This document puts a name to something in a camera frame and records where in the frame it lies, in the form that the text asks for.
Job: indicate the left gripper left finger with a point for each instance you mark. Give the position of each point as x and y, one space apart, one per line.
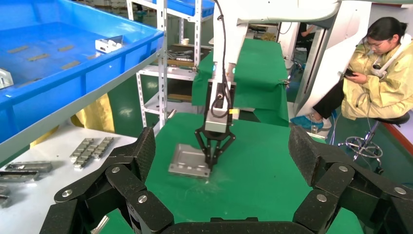
124 179

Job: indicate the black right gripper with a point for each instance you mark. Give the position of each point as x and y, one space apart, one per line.
216 136

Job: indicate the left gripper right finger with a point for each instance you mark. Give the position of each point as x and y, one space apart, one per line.
334 182

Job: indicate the silver metal plate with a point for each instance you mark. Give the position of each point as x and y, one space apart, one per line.
187 160

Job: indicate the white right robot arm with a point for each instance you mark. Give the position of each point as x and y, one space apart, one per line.
274 11

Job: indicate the pile of metal parts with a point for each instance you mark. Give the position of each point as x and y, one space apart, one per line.
180 55

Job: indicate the segmented silver metal strip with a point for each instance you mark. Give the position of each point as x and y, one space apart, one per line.
102 147
81 153

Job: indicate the metal table clamp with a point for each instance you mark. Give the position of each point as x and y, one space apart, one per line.
314 130
171 113

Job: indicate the wooden board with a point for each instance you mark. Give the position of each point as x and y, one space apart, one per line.
180 97
180 63

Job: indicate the yellow cloth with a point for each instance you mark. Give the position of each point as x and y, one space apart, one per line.
96 113

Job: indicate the black stool chrome base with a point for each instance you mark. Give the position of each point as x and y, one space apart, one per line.
393 120

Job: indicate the grey metal shelf rack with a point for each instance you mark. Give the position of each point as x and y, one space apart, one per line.
64 113

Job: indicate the grey metal bar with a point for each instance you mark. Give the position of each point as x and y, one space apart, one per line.
29 166

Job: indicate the dark metal bar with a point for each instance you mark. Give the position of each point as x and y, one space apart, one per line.
19 176

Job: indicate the seated person yellow coat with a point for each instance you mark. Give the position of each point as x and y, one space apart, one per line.
387 90

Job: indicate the white metal shelf rack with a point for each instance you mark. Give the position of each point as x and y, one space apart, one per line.
151 71

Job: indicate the large blue plastic bin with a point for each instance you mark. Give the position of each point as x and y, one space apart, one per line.
96 74

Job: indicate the black smartphone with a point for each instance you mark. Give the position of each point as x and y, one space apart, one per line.
349 72

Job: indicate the white headset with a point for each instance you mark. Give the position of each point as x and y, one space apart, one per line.
376 70

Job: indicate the small grey metal piece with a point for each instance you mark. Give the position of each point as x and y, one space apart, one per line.
4 190
5 201

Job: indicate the small white cup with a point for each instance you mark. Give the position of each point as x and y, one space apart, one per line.
185 41

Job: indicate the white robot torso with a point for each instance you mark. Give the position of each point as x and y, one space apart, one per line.
338 55

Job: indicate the grey metal block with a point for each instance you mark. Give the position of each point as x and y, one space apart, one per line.
5 79

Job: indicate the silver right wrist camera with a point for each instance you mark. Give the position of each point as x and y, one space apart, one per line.
217 124

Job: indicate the silver metal bracket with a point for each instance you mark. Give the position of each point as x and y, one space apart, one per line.
108 44

